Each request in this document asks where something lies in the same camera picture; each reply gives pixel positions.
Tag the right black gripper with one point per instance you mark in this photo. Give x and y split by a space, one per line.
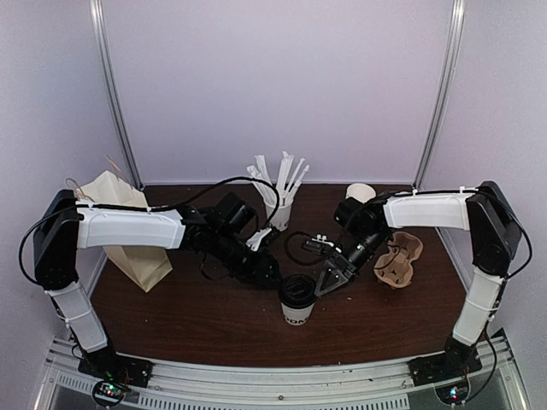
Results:
331 268

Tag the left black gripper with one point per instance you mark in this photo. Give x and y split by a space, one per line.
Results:
258 274

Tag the single black cup lid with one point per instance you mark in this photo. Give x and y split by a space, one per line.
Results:
297 291

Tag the single white paper cup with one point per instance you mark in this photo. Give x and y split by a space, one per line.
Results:
297 310

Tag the stack of white paper cups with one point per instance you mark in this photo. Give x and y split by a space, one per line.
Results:
360 192

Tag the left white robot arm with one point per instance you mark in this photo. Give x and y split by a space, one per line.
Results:
70 225

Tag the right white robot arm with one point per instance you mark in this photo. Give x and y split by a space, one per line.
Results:
483 212

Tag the white cup holding straws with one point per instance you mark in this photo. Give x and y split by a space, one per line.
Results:
280 218

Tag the brown pulp cup carrier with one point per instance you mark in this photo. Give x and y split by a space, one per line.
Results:
395 268

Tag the bundle of wrapped white straws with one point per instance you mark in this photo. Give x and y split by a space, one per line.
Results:
286 180

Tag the brown paper bag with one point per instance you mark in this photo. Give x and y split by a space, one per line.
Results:
145 266

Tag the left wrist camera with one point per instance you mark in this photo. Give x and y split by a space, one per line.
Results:
262 238

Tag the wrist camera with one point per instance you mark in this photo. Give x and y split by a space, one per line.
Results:
262 238
318 245

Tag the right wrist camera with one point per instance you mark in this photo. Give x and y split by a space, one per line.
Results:
318 245

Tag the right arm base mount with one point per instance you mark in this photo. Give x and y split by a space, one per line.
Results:
448 376

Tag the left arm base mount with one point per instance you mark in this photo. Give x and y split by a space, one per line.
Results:
119 382

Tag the right aluminium frame post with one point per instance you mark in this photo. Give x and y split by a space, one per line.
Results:
452 50

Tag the aluminium frame post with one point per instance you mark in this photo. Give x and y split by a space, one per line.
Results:
101 36
452 50

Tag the aluminium front rail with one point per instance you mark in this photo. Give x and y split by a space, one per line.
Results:
381 385

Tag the left aluminium frame post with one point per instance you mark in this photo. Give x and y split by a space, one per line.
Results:
101 36

